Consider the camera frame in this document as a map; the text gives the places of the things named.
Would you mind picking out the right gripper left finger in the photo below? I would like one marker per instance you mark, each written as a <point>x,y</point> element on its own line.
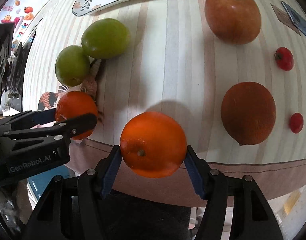
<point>93,187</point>

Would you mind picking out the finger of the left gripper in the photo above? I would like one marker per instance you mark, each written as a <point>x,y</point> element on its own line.
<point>27,119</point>
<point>68,127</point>

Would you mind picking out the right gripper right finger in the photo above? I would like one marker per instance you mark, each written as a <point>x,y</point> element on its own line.
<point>212,186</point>

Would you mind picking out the small orange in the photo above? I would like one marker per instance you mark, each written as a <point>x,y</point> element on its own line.
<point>153,145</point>
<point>73,104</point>

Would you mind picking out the green apple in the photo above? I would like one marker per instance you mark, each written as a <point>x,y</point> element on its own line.
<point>72,66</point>
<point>105,39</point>

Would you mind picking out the dark orange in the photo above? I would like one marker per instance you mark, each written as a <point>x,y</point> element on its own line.
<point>248,113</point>

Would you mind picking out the red cherry tomato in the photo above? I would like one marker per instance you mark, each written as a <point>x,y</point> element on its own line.
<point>284,58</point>
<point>296,123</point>

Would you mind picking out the brown apple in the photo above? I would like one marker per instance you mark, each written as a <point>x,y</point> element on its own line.
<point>233,21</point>

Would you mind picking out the black gas stove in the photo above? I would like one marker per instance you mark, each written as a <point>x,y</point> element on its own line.
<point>13,83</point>

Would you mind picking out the brown card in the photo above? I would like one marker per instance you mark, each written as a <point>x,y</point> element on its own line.
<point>285,19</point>

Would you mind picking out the blue smartphone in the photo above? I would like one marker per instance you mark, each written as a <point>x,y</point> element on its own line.
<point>296,18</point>

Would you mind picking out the colourful wall sticker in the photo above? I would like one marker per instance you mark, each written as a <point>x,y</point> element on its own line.
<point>20,16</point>

